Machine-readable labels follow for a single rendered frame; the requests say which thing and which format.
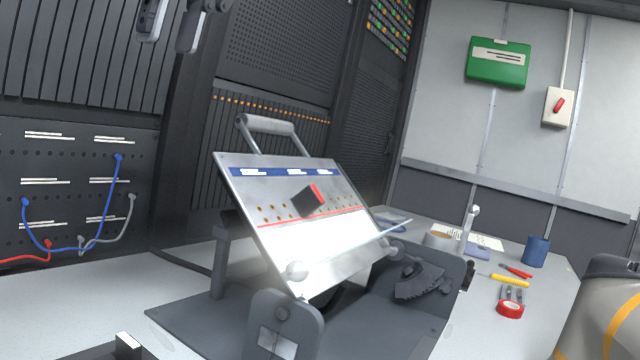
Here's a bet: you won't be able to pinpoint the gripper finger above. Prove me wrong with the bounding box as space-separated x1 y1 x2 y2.
135 0 172 45
173 0 236 56

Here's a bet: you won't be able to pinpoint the dark patch panel cabinet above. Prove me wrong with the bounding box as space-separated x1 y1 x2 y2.
0 0 187 277

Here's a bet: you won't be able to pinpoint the silver link-strip panel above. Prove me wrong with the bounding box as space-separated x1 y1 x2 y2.
211 150 408 303

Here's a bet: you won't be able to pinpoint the clear designation cover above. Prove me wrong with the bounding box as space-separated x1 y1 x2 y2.
256 204 416 282

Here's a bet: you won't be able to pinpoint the grey ball-topped release lever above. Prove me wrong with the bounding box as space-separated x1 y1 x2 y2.
456 203 483 259

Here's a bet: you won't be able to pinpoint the dark toothed ratchet sector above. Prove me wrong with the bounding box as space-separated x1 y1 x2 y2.
393 258 454 302

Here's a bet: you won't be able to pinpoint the dark server rack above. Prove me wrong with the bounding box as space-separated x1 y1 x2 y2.
148 0 433 251

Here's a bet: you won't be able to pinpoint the black red-tipped block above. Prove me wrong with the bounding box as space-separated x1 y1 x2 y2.
289 182 328 220

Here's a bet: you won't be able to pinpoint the grey ball knob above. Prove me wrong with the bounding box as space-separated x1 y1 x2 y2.
283 259 311 284

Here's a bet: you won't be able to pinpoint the grey pivot knob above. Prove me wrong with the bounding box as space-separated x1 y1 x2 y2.
386 239 408 263

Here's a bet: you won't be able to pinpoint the white block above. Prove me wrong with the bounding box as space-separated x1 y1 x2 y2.
114 330 144 358

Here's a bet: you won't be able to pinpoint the grey tape roll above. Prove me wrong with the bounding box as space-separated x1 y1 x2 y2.
421 229 464 257

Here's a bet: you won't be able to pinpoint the dark grey device base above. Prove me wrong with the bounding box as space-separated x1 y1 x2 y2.
144 208 469 360

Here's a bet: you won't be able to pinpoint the blue notepad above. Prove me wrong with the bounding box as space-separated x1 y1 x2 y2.
461 241 493 263

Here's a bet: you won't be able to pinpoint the white paper sheet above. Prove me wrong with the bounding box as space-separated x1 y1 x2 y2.
430 221 507 254

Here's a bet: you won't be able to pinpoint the black side knob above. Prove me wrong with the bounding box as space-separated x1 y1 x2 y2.
461 259 477 294

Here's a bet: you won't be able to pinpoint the blue cup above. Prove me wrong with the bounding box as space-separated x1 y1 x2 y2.
520 234 552 270

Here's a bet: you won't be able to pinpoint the grey pliers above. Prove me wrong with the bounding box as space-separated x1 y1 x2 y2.
499 283 526 307

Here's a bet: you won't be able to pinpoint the red tape roll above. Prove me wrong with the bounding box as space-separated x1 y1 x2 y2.
494 297 527 321

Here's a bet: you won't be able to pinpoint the grey panel handle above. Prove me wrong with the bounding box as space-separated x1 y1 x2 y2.
234 112 313 160

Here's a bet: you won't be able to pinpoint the blue patch cable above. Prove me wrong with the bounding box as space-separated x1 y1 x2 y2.
19 152 125 254

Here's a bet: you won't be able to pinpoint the grey patch cable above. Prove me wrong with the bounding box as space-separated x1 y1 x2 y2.
75 191 139 258

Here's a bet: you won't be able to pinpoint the red patch cable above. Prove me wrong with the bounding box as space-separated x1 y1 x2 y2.
0 238 54 266

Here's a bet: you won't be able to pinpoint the blue cable loop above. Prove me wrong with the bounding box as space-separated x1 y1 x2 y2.
374 215 409 235

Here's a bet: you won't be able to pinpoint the green wall box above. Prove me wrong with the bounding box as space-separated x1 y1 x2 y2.
464 34 533 92

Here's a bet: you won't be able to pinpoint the beige red-toggle switch box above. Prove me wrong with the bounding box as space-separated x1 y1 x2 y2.
540 85 577 130

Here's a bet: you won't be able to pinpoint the white wall conduit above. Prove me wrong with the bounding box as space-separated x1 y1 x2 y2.
558 6 575 90

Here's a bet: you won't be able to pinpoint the yellow-handled screwdriver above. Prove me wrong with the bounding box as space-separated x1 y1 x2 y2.
476 271 531 290

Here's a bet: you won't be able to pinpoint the red-handled screwdriver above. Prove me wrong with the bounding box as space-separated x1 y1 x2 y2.
497 262 535 281

